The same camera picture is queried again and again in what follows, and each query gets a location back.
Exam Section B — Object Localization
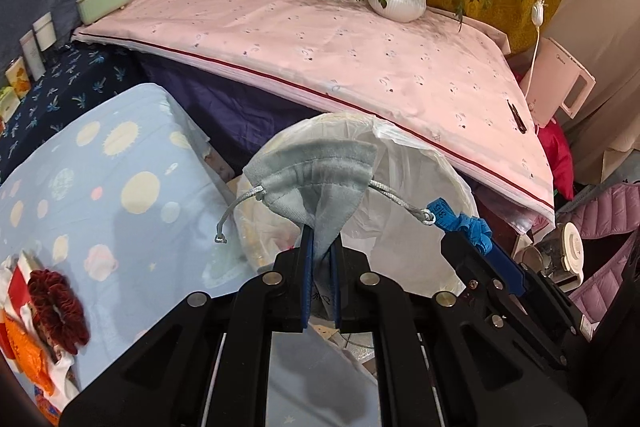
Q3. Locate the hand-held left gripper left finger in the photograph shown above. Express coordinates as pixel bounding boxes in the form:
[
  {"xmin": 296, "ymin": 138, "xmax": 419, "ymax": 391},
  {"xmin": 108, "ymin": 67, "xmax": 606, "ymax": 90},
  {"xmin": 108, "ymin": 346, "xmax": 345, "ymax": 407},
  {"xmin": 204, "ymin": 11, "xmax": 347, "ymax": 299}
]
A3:
[{"xmin": 59, "ymin": 229, "xmax": 317, "ymax": 427}]

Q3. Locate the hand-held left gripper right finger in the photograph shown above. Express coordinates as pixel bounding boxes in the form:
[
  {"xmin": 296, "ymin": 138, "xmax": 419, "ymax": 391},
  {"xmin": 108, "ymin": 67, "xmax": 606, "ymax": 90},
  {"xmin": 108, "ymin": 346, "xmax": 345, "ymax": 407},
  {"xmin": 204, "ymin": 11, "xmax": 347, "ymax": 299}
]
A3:
[{"xmin": 330, "ymin": 234, "xmax": 588, "ymax": 427}]

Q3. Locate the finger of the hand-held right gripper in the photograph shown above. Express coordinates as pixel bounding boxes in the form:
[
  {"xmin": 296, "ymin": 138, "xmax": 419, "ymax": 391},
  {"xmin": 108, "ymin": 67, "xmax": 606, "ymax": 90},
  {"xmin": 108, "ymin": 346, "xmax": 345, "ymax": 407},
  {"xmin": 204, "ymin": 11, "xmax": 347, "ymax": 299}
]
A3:
[
  {"xmin": 441, "ymin": 232, "xmax": 568, "ymax": 370},
  {"xmin": 487, "ymin": 239, "xmax": 598, "ymax": 340}
]

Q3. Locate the blue measuring tape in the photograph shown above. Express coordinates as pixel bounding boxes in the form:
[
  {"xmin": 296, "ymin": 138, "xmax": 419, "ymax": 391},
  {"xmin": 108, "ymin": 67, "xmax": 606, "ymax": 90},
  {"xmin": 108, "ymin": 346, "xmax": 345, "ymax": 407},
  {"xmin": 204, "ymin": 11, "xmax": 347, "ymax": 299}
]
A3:
[{"xmin": 427, "ymin": 198, "xmax": 493, "ymax": 258}]

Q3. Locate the white lined trash bin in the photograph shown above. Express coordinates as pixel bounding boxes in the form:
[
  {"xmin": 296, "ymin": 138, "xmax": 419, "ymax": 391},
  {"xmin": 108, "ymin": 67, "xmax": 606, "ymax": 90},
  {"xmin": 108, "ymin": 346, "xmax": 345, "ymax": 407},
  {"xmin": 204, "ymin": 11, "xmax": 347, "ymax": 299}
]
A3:
[{"xmin": 235, "ymin": 112, "xmax": 481, "ymax": 303}]

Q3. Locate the grey drawstring pouch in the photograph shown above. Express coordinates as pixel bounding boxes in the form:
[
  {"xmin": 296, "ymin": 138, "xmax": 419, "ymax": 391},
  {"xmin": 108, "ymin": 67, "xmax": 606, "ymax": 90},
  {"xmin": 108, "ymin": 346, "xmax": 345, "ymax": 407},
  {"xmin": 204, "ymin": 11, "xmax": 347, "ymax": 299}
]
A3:
[{"xmin": 215, "ymin": 141, "xmax": 436, "ymax": 273}]

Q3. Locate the glass pot with cream lid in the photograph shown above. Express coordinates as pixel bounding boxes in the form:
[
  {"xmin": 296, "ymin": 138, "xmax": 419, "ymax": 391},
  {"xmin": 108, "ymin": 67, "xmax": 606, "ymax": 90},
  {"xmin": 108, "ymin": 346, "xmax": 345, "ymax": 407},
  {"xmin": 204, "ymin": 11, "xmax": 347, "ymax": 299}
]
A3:
[{"xmin": 520, "ymin": 222, "xmax": 586, "ymax": 293}]

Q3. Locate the pink down jacket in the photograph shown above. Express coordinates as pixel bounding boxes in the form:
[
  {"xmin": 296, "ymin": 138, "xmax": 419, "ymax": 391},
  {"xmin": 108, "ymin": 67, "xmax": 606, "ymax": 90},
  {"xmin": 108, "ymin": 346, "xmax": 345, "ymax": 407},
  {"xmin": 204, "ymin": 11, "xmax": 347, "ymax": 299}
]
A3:
[{"xmin": 560, "ymin": 182, "xmax": 640, "ymax": 323}]

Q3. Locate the red garment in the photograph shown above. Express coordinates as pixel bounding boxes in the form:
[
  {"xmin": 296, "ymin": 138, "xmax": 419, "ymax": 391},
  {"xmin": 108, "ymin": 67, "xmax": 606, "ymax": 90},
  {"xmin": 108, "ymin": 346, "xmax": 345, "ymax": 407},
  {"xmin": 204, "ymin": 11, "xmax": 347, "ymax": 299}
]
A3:
[{"xmin": 537, "ymin": 119, "xmax": 576, "ymax": 202}]

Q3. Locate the black clip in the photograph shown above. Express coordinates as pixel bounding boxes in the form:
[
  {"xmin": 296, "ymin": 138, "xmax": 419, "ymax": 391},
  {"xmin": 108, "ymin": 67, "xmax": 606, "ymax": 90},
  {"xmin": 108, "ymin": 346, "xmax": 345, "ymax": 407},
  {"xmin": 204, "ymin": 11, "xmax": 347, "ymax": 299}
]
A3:
[{"xmin": 507, "ymin": 101, "xmax": 527, "ymax": 134}]

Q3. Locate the dark purple cloth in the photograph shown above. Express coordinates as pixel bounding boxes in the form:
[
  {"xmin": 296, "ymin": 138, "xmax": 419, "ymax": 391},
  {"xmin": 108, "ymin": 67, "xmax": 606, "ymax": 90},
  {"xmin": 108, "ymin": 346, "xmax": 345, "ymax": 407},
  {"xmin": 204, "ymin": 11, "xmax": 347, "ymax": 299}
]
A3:
[{"xmin": 135, "ymin": 54, "xmax": 326, "ymax": 178}]

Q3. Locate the white electric kettle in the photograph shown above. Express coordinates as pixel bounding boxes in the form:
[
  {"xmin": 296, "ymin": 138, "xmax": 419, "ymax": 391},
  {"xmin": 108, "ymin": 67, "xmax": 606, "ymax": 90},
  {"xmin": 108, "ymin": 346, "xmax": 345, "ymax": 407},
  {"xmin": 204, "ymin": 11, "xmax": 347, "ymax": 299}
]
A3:
[{"xmin": 520, "ymin": 38, "xmax": 597, "ymax": 128}]

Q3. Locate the pink printed cloth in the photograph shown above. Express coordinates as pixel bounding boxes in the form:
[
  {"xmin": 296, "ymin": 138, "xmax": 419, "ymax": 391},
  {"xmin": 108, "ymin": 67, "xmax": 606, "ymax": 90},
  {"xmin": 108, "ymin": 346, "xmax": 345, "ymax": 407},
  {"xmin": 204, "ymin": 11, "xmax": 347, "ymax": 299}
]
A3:
[{"xmin": 72, "ymin": 0, "xmax": 556, "ymax": 235}]

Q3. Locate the dark red scrunchie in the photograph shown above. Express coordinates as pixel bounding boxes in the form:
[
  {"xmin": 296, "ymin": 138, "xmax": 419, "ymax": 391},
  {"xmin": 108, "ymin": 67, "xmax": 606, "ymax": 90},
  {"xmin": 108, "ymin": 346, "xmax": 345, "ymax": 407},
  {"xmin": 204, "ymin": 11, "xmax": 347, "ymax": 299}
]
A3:
[{"xmin": 27, "ymin": 269, "xmax": 91, "ymax": 355}]

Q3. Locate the white printed wrapper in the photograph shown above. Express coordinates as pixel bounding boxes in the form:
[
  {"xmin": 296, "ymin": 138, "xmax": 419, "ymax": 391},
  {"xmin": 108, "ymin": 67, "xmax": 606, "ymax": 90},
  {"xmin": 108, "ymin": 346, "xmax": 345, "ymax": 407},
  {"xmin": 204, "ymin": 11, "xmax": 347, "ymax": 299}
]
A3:
[{"xmin": 32, "ymin": 347, "xmax": 81, "ymax": 413}]

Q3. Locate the orange cloth item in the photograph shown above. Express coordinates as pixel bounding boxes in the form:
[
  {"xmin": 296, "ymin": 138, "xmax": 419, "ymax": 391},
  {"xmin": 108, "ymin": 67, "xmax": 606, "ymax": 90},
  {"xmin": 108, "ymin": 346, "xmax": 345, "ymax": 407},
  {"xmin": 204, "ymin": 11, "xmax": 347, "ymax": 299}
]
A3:
[{"xmin": 0, "ymin": 312, "xmax": 56, "ymax": 395}]

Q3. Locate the dark blue patterned cloth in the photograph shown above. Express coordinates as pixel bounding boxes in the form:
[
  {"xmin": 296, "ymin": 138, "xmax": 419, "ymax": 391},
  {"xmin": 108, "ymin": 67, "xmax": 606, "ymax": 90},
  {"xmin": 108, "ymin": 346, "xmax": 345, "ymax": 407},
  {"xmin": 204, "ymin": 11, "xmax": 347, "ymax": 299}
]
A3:
[{"xmin": 0, "ymin": 42, "xmax": 151, "ymax": 182}]

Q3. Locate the pale green tissue box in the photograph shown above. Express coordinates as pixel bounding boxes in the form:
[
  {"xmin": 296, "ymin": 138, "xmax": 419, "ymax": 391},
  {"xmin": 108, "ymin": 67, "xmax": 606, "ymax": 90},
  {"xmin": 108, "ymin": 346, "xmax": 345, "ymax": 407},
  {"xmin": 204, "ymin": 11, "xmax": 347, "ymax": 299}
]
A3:
[{"xmin": 76, "ymin": 0, "xmax": 132, "ymax": 26}]

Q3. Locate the green and white packet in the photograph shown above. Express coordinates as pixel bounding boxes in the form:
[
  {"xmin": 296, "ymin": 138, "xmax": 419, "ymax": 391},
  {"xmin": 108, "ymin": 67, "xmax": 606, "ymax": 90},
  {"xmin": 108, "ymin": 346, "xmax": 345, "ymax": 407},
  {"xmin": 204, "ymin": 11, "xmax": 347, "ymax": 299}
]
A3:
[{"xmin": 0, "ymin": 87, "xmax": 21, "ymax": 120}]

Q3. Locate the orange printed paper canister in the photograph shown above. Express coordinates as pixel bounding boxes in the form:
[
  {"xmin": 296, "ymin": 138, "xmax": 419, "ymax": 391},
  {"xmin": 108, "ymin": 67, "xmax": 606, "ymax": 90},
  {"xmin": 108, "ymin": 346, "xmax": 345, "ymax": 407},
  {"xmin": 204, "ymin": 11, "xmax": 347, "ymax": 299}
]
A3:
[{"xmin": 6, "ymin": 57, "xmax": 31, "ymax": 100}]

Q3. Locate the tall white bottle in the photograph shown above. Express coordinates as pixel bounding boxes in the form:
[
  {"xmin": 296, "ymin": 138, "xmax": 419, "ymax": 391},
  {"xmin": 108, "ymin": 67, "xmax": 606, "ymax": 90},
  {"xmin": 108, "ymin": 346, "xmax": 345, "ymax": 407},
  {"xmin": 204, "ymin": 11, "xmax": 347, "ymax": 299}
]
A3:
[{"xmin": 20, "ymin": 32, "xmax": 46, "ymax": 80}]

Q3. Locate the white jar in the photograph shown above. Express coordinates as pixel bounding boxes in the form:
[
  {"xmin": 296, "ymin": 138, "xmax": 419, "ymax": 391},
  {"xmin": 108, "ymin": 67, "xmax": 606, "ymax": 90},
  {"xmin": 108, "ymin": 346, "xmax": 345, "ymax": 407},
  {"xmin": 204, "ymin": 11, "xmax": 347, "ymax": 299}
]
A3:
[{"xmin": 32, "ymin": 13, "xmax": 56, "ymax": 52}]

